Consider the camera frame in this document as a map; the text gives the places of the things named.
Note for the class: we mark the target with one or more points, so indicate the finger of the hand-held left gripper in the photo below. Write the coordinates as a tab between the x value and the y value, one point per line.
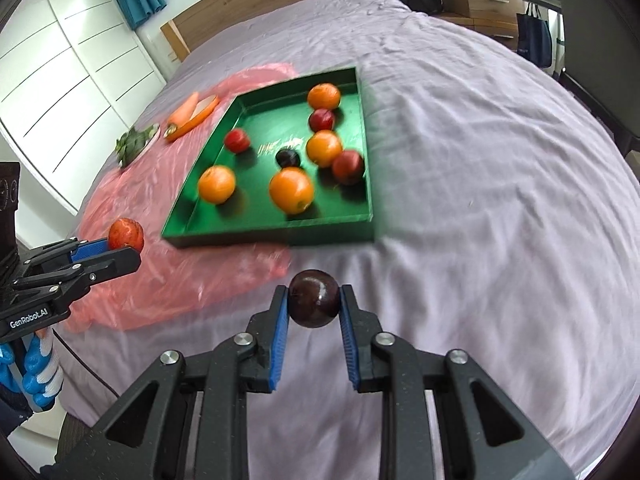
90	250
110	262

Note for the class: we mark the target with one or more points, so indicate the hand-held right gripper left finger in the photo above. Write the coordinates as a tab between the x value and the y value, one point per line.
280	340

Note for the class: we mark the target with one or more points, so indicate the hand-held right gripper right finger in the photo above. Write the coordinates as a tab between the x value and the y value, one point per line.
350	345

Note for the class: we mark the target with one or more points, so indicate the red apple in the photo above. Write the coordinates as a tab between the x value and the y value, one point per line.
125	232

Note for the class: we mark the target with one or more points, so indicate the dark purple plum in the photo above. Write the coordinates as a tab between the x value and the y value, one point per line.
315	300
288	158

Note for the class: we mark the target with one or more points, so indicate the orange mandarin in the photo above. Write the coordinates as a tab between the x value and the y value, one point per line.
324	148
216	184
291	190
324	96

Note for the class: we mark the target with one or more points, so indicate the green rectangular tray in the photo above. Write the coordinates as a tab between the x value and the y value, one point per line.
270	125

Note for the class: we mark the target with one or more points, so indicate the person's left hand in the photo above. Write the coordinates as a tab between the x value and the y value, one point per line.
35	375

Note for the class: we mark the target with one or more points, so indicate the pink plastic sheet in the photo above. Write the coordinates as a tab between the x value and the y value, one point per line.
150	270

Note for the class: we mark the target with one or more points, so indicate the green bok choy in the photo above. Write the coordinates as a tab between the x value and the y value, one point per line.
132	145

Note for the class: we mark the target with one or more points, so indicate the white enamel plate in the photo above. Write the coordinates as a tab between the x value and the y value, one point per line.
153	141

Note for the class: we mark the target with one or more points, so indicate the white wardrobe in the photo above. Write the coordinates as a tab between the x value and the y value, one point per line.
60	85

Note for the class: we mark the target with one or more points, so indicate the carrot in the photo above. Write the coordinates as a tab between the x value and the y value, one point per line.
182	110

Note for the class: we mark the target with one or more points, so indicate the orange oval dish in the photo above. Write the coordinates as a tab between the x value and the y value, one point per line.
200	112

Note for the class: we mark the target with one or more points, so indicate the dark shopping bag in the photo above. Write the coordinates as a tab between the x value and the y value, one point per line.
535	35

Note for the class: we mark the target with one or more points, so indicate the grey office chair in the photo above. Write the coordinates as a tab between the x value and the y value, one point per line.
590	35

